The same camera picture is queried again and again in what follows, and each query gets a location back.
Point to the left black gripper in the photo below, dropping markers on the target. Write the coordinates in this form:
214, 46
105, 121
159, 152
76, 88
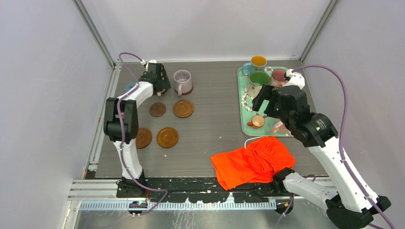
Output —
165, 84

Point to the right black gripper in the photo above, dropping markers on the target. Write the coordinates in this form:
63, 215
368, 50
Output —
264, 93

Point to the brown wooden coaster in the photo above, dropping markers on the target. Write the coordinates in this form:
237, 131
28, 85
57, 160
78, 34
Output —
143, 138
163, 93
180, 88
167, 137
183, 108

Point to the lilac ceramic mug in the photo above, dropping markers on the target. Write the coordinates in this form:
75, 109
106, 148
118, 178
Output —
182, 77

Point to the small tan cup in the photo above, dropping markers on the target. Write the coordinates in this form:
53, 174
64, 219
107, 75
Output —
257, 121

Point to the dark walnut round coaster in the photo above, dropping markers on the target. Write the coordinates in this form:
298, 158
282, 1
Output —
157, 109

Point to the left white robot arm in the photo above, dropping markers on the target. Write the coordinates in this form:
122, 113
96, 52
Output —
121, 122

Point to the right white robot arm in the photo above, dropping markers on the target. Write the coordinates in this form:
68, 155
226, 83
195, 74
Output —
351, 204

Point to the blue round coaster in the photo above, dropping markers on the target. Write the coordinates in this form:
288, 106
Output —
129, 86

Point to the green inside mug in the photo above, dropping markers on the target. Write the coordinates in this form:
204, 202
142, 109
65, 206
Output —
256, 80

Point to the pink floral mug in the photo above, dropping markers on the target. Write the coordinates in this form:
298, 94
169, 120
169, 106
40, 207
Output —
277, 78

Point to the green floral tray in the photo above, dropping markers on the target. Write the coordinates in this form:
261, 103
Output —
247, 113

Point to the blue mug yellow inside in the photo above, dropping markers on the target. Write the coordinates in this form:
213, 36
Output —
257, 63

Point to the orange cloth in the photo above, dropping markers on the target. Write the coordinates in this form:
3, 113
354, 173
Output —
256, 162

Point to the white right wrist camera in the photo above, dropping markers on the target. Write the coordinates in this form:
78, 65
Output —
294, 78

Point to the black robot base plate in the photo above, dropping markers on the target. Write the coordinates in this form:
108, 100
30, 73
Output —
194, 189

